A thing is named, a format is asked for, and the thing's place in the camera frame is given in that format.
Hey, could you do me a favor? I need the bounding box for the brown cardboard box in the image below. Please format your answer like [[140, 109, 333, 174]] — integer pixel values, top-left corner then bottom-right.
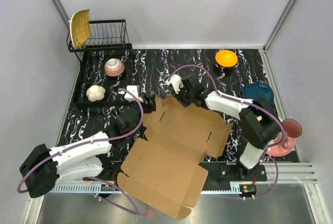
[[117, 96, 232, 220]]

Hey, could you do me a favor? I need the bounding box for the black marble pattern mat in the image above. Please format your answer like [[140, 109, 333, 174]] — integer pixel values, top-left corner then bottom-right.
[[53, 48, 299, 163]]

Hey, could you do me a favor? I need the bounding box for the white flower-shaped bowl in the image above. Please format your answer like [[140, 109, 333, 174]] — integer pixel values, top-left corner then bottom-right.
[[86, 85, 106, 102]]

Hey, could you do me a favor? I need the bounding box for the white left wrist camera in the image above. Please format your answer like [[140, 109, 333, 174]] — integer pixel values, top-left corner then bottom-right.
[[118, 85, 143, 102]]

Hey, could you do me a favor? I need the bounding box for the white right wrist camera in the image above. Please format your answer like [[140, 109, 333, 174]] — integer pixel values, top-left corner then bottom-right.
[[165, 74, 182, 94]]

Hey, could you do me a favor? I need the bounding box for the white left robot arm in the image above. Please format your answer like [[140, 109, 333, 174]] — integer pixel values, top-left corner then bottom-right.
[[17, 94, 156, 198]]

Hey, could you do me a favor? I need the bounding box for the pink glass cup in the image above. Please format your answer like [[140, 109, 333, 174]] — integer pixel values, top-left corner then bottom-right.
[[282, 119, 302, 139]]

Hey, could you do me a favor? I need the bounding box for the black wire dish rack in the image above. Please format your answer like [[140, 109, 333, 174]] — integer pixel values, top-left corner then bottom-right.
[[67, 19, 134, 109]]

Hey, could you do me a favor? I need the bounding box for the red patterned bowl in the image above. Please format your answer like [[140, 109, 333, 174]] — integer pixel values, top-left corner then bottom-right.
[[104, 58, 125, 77]]

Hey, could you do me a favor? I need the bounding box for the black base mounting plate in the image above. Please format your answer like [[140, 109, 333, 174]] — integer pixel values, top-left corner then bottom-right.
[[82, 160, 268, 192]]

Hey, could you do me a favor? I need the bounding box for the yellow woven plate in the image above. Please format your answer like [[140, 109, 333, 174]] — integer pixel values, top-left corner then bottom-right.
[[69, 9, 91, 49]]

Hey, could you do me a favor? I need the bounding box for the pink plate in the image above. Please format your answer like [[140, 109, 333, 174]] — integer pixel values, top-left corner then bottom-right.
[[266, 136, 296, 157]]

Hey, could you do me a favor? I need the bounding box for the left controller box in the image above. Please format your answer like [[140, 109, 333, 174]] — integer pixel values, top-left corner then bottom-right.
[[100, 183, 115, 192]]

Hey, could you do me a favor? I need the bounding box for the controller box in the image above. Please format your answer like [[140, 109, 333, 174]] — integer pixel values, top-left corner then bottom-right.
[[240, 184, 257, 195], [100, 183, 115, 192]]

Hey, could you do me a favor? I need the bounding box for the dark blue bowl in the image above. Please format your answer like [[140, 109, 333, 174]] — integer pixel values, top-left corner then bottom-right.
[[242, 81, 274, 103]]

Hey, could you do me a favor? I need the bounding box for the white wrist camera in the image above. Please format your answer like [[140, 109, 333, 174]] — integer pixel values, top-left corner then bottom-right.
[[165, 74, 182, 94], [118, 85, 143, 102]]

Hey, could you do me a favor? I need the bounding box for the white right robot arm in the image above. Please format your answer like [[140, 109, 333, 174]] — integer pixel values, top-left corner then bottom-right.
[[168, 73, 284, 181]]

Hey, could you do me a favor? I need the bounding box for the orange bowl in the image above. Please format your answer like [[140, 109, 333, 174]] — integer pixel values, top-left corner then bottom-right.
[[215, 49, 238, 68]]

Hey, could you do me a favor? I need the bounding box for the right controller box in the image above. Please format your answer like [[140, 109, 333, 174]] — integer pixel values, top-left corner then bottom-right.
[[240, 184, 257, 195]]

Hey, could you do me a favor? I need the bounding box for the aluminium frame rail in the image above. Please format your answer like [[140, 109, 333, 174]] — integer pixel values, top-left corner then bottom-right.
[[35, 163, 319, 184]]

